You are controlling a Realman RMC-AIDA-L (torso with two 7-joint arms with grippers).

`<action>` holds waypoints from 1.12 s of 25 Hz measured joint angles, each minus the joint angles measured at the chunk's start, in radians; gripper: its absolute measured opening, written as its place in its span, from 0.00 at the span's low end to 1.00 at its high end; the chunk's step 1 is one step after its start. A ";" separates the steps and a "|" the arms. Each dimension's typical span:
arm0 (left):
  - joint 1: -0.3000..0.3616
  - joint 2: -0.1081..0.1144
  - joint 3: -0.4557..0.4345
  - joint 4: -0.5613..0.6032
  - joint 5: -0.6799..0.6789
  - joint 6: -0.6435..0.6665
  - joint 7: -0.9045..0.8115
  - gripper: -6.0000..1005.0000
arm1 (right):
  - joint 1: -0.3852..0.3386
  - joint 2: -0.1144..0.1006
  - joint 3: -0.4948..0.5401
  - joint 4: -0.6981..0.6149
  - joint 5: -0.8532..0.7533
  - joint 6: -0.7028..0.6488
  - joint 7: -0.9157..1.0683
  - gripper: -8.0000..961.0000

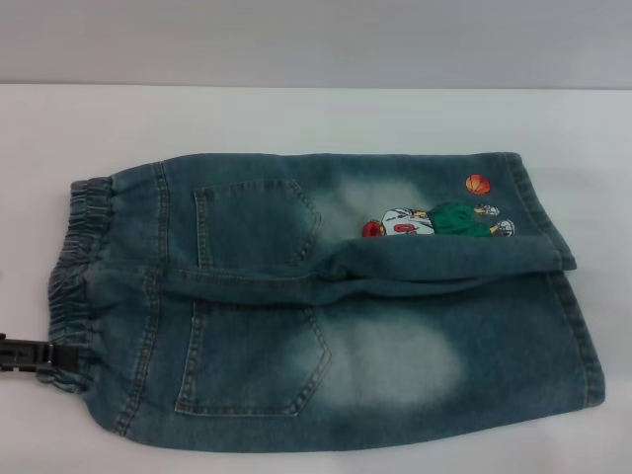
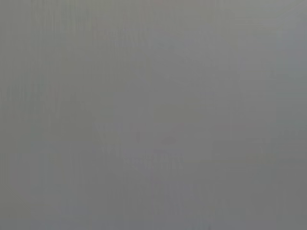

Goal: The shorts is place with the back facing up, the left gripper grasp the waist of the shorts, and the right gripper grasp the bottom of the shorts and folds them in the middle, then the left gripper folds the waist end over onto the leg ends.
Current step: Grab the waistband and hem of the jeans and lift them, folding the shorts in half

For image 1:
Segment blue denim shorts cartoon print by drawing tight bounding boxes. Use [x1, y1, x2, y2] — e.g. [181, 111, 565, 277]
[38, 150, 607, 450]

